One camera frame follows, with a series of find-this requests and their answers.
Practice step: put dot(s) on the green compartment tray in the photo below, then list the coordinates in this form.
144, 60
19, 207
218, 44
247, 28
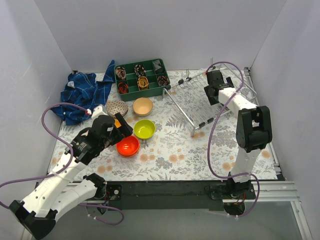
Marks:
129, 74

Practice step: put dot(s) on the yellow bowl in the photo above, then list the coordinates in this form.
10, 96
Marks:
117, 123

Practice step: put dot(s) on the blue plaid cloth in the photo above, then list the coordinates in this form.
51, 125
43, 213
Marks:
84, 90

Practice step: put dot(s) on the lime green bowl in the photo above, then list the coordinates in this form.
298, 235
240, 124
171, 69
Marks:
144, 129

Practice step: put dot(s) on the floral table mat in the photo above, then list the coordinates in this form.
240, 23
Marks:
172, 153

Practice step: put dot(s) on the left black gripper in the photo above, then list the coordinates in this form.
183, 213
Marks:
121, 125

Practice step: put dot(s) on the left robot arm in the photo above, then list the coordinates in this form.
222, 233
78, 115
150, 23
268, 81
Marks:
40, 210

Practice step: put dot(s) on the yellow ties bottom middle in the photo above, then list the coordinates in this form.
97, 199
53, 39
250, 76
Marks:
143, 83

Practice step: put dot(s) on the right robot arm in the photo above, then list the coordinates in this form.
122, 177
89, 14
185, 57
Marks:
253, 129

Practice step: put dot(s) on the brown patterned white bowl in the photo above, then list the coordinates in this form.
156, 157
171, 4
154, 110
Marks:
116, 106

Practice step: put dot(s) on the orange bowl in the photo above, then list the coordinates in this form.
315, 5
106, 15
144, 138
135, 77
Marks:
129, 155
128, 145

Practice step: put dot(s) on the beige bowl with drawing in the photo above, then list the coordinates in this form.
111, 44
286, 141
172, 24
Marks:
142, 106

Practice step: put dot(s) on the red black ties bottom left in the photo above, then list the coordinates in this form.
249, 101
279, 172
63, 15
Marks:
123, 88

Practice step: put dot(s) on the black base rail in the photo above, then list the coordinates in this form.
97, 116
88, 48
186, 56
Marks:
213, 195

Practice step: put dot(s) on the brown ties bottom right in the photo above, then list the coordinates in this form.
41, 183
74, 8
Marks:
163, 80

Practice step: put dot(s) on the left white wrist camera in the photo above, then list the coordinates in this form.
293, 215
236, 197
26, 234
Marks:
100, 110

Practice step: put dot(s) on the metal dish rack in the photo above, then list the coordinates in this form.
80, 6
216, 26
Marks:
189, 96

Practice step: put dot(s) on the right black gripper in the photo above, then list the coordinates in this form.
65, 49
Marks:
215, 76

